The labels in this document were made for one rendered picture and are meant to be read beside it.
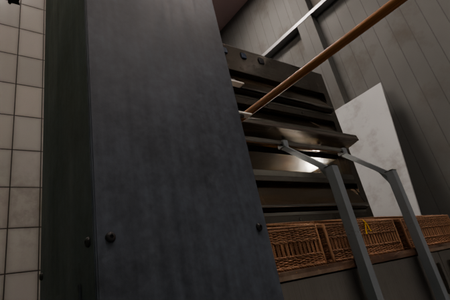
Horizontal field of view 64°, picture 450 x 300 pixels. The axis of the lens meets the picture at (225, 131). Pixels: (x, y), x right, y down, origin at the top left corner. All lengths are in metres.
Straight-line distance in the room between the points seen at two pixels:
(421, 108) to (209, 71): 4.57
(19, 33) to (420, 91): 4.33
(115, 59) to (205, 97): 0.12
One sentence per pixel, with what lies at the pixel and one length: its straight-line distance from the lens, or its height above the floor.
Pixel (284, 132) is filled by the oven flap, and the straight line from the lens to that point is 2.26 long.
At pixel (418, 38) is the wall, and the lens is 5.23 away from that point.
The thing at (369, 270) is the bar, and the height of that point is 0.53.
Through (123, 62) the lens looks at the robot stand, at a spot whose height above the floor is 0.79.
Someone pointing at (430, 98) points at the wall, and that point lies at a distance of 4.96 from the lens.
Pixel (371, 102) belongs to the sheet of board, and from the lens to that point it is 5.06.
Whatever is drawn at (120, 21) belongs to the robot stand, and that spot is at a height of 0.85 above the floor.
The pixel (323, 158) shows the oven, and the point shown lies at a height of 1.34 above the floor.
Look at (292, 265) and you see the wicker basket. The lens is 1.36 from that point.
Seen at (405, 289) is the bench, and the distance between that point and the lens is 1.80.
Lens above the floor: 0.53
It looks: 25 degrees up
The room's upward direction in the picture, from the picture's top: 12 degrees counter-clockwise
